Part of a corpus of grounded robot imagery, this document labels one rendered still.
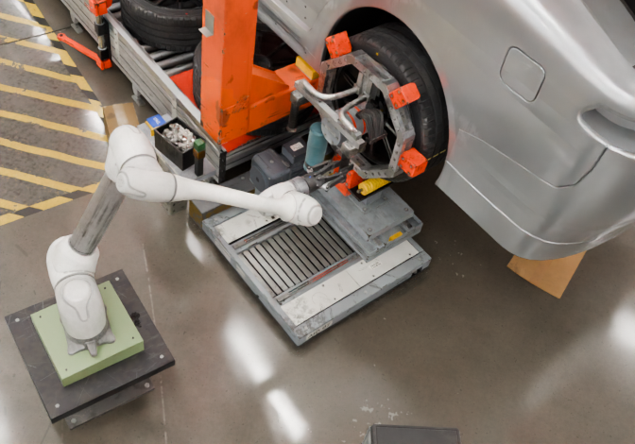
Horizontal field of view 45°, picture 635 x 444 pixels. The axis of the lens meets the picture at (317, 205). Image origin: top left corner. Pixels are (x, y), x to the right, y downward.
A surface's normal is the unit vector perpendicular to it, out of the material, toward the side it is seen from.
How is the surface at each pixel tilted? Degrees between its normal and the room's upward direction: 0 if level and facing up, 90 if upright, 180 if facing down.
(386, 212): 0
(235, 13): 90
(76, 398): 0
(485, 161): 90
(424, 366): 0
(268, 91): 90
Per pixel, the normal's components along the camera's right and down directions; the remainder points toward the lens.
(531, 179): -0.77, 0.41
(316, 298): 0.13, -0.64
